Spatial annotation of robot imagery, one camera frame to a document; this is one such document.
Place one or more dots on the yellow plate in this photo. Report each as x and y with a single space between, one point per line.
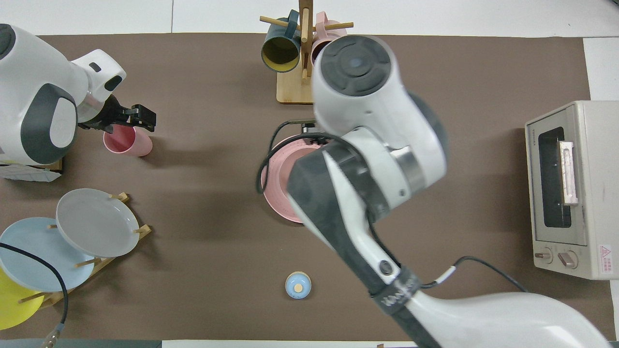
12 304

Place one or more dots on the pale pink mug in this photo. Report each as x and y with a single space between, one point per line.
326 36

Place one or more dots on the pink plate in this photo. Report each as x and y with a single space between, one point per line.
267 195

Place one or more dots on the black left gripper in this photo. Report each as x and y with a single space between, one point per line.
109 118

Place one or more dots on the wooden plate rack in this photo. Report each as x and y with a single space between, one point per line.
104 263

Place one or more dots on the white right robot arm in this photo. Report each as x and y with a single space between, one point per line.
367 96

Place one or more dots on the small blue wooden-knob bell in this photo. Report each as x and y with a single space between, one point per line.
298 285

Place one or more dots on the wooden mug tree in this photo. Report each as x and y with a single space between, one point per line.
292 92

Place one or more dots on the patterned white cloth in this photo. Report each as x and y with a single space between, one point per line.
29 173

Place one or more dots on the pink cup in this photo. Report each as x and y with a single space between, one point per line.
138 145

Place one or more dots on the pink bowl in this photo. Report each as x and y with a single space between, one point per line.
287 164

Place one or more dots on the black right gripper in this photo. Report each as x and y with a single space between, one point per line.
309 128

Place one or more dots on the light blue plate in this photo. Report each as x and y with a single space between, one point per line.
34 251

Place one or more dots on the dark blue mug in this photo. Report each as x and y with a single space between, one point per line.
280 50

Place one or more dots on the grey plate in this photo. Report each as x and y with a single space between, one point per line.
96 222

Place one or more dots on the brown table mat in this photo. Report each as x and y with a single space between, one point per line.
203 203

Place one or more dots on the beige toaster oven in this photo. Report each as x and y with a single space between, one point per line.
595 183

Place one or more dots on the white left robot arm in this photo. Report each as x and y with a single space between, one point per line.
34 87

